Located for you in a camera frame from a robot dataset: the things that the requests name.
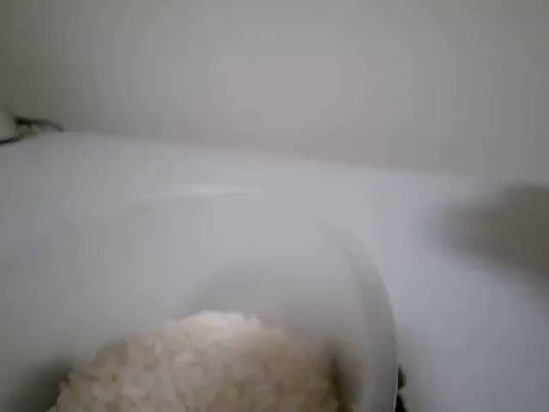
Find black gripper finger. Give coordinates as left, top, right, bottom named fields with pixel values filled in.
left=396, top=364, right=408, bottom=412

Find translucent plastic measuring cup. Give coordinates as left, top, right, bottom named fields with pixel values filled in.
left=0, top=179, right=400, bottom=412

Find white rice grains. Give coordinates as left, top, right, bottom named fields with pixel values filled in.
left=55, top=309, right=344, bottom=412

